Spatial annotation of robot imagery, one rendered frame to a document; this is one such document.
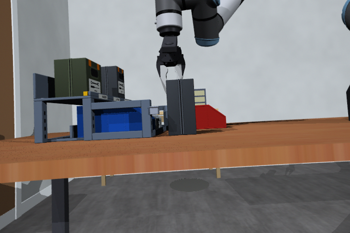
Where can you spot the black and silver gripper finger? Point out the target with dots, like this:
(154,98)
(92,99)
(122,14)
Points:
(180,67)
(162,71)

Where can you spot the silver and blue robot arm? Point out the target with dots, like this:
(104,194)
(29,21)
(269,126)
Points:
(204,14)

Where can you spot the red bin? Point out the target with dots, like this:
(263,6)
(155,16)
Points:
(209,118)

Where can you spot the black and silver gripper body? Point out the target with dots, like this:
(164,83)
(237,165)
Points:
(170,60)

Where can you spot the dark blue metal shelf rack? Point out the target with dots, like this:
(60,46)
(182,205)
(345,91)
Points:
(44,92)

